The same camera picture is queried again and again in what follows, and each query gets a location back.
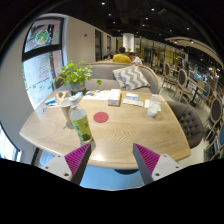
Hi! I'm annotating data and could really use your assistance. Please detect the grey white chevron pillow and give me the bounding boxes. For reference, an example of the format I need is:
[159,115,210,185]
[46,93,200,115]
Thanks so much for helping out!
[112,65,150,91]

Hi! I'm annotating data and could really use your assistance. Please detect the white printed paper sheets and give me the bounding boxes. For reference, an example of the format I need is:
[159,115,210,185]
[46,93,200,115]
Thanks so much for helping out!
[122,98,145,108]

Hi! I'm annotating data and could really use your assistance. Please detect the brown spotted notebook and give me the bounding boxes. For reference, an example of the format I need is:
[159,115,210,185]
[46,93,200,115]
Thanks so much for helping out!
[54,90,69,103]

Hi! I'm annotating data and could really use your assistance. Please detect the colourful window poster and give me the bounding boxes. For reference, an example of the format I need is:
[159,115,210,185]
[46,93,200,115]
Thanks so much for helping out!
[24,18,64,53]

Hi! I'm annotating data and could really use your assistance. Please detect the grey curved sofa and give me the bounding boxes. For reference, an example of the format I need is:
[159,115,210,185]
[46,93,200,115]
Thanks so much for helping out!
[54,61,163,96]

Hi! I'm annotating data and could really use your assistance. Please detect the green-label clear drink bottle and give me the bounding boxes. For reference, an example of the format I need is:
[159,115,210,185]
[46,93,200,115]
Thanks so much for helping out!
[68,99,94,144]

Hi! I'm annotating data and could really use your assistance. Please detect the flat round red coaster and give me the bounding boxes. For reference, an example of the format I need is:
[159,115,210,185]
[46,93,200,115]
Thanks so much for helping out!
[92,111,110,124]

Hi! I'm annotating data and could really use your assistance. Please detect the group of dining chairs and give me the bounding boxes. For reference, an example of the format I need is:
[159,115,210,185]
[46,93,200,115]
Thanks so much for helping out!
[161,59,224,161]

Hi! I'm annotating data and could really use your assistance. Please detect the ceiling spot lights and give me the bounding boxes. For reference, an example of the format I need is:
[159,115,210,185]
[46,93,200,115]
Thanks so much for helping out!
[99,1,214,44]

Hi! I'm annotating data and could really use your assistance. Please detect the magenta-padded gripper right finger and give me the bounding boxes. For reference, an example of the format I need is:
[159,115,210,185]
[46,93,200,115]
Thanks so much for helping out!
[132,143,183,186]

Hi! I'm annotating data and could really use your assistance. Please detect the white box with orange stripe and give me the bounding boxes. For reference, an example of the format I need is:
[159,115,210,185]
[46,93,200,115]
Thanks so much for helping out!
[107,88,122,108]

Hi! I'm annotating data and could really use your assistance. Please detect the small white blue box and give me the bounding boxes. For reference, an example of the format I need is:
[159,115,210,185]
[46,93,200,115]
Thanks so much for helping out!
[125,92,139,101]

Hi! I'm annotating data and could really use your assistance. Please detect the person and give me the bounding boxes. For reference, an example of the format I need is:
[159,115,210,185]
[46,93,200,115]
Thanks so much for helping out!
[129,52,144,65]
[112,46,133,64]

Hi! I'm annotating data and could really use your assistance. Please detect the grey tufted armchair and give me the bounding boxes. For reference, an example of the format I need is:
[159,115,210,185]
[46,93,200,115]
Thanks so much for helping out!
[166,100,205,149]

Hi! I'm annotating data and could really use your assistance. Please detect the small white blue carton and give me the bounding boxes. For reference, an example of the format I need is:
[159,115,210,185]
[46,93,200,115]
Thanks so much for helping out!
[67,92,84,107]

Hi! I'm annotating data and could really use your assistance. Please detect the green potted plant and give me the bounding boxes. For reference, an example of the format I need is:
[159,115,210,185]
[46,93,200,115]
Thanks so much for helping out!
[54,60,103,96]

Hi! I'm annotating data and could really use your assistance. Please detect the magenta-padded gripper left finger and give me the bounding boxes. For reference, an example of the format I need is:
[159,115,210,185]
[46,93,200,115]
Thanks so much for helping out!
[42,143,92,186]

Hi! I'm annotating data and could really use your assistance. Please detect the brown paper cup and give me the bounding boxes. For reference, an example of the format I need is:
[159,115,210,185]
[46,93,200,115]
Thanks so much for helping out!
[59,98,74,126]

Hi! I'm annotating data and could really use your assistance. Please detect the white paper napkin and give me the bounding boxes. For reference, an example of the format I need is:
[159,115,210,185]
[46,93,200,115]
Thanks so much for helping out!
[143,98,163,111]

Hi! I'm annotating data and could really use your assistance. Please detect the flat blue box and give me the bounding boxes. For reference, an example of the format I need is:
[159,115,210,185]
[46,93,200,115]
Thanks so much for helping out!
[44,96,58,106]

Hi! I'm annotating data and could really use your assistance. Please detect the white paper leaflet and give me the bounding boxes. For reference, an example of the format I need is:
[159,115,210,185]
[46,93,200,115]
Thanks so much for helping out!
[83,89,111,101]

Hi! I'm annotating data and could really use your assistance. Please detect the clear plastic cup with straw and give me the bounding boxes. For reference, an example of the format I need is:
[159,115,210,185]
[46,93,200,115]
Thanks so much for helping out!
[146,93,164,118]

